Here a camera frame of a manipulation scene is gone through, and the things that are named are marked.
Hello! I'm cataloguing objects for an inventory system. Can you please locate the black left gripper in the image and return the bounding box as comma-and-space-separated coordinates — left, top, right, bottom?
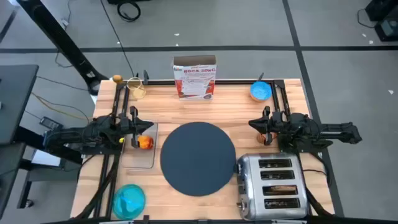
117, 106, 155, 148

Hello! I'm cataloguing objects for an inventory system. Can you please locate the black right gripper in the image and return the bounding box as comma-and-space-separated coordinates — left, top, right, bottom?
248, 106, 292, 146

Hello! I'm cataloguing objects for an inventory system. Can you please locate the orange drinking cup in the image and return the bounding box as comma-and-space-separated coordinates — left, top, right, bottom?
256, 132, 277, 146

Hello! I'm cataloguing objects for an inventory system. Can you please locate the red orange apple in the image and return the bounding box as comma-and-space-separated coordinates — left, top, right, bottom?
137, 134, 155, 151

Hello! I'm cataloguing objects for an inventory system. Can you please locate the clear yellowish glass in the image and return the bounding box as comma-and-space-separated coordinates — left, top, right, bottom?
126, 77, 147, 100

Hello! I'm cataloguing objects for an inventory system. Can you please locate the blue bowl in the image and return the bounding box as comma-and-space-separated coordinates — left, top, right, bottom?
249, 80, 273, 103

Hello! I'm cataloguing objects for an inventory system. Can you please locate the white red cereal box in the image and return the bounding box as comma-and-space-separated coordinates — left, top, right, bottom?
172, 55, 218, 101

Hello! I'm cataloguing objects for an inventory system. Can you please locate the teal plastic plate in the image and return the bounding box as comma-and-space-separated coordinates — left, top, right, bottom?
112, 184, 147, 220

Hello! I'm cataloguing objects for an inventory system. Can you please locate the clear plastic container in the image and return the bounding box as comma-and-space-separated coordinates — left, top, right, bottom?
120, 119, 159, 170

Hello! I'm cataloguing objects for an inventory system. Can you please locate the silver four-slot toaster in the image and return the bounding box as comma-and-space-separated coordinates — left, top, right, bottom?
236, 152, 309, 221

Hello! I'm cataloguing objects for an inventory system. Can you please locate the dark round placemat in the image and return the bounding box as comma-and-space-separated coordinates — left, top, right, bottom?
160, 121, 236, 197

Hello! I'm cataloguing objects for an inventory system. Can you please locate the blue plastic utensil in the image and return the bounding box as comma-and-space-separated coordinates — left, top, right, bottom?
119, 192, 137, 214

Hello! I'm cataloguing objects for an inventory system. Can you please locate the black desk base bar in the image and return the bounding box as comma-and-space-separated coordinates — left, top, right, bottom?
14, 126, 83, 209

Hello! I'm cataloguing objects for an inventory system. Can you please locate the black power adapter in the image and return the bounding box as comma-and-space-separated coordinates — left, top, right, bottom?
39, 116, 64, 131

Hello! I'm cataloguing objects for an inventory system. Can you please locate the white paper sheet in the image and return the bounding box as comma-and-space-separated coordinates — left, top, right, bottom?
30, 149, 62, 167

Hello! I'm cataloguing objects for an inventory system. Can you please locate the black stand leg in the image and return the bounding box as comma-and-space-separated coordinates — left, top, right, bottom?
17, 0, 109, 96

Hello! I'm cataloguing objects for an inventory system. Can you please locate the black desk top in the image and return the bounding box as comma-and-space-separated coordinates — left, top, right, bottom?
0, 64, 40, 146
0, 142, 27, 218

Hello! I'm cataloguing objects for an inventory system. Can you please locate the black equipment box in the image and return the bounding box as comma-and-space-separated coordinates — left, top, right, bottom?
365, 0, 398, 42

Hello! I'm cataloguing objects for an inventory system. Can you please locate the black aluminium table frame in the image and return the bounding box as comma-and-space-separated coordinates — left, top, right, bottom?
74, 70, 335, 224

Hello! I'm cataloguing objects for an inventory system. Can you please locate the black toaster cord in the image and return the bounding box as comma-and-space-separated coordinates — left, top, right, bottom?
303, 169, 331, 187

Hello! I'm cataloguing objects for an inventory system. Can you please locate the long black floor cable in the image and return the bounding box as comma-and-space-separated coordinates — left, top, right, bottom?
99, 0, 135, 78

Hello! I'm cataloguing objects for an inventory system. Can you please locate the black coiled cable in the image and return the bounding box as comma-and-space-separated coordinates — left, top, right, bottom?
117, 1, 142, 23

